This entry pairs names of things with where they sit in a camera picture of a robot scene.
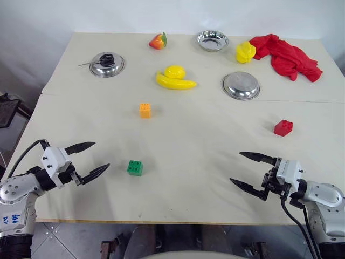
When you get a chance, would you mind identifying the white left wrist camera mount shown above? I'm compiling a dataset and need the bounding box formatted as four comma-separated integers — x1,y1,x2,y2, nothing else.
40,147,72,188

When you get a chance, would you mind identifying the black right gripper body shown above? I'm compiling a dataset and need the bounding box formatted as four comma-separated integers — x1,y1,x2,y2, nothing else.
261,159,292,200

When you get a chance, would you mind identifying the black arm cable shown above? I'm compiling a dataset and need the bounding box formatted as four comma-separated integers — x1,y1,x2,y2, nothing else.
5,139,51,180
280,188,321,259

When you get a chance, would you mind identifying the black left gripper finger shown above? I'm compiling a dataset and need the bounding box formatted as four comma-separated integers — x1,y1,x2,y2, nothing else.
64,141,96,156
79,163,111,186

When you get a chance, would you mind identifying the red toy block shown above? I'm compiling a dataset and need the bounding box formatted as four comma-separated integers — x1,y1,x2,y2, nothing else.
273,119,294,137

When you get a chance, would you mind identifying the rusty metal bracket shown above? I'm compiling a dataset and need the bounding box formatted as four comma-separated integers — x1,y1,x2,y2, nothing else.
100,233,125,254

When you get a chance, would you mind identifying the steel lid with black knob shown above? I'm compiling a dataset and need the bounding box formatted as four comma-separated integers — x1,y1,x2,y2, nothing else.
89,52,126,78

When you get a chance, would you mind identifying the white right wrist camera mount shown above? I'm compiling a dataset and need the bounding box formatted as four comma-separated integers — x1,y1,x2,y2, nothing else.
275,159,304,190

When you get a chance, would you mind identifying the yellow toy banana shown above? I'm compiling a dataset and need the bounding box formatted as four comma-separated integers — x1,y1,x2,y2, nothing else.
155,70,198,91

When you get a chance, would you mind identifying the green toy block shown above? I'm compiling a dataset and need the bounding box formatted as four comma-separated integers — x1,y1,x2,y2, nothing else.
127,160,143,176

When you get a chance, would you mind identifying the overturned steel bowl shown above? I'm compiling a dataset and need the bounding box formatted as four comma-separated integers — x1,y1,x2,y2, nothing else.
222,71,261,101

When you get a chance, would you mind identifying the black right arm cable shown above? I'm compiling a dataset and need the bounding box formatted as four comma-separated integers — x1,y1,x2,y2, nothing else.
280,188,321,259

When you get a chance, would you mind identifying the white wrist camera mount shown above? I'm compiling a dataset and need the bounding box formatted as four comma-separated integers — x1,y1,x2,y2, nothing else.
275,159,304,190
40,147,72,188

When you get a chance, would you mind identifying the red toy strawberry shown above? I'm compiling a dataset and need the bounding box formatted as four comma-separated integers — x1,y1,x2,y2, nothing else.
148,32,168,50

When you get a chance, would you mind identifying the yellow-orange toy block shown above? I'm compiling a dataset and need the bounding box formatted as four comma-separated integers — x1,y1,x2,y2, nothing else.
139,103,152,119

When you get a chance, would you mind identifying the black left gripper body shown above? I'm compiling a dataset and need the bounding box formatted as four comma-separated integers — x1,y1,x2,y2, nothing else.
58,161,85,187

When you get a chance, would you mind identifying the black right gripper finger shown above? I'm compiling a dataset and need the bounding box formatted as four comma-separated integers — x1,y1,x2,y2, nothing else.
229,177,270,202
239,151,278,166

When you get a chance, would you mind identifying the open steel bowl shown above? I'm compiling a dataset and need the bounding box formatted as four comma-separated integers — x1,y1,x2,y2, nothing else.
196,30,230,53

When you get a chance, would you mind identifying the black stand beside table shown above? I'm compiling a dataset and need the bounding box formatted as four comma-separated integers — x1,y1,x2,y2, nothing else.
0,92,31,129

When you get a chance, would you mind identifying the yellow toy lemon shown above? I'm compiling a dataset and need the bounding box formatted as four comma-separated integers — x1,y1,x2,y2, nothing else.
164,64,187,80

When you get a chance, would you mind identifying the yellow toy bell pepper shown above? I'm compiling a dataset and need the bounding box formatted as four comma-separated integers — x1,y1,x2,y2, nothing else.
235,42,257,64

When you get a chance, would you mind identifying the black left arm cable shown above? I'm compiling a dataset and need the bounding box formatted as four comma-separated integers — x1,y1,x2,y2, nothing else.
5,139,51,180

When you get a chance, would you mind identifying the red cloth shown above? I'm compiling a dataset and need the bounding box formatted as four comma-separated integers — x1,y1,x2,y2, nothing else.
248,33,323,83

